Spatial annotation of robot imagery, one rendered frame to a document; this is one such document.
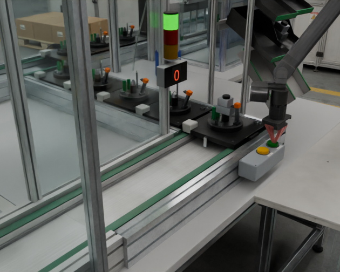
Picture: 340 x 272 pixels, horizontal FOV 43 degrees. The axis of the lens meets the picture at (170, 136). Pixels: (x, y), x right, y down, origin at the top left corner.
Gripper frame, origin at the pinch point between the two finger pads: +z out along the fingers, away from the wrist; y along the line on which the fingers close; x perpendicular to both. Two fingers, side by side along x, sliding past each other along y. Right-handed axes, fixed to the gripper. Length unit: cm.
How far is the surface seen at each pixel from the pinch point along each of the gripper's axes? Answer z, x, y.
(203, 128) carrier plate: 0.9, -26.7, 6.5
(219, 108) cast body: -6.6, -23.2, 0.8
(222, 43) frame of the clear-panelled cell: -7, -81, -87
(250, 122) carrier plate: 0.9, -15.7, -10.1
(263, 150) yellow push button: 0.9, 0.3, 7.9
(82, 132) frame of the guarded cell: -33, -1, 83
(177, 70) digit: -23.8, -31.0, 17.2
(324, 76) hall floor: 95, -123, -386
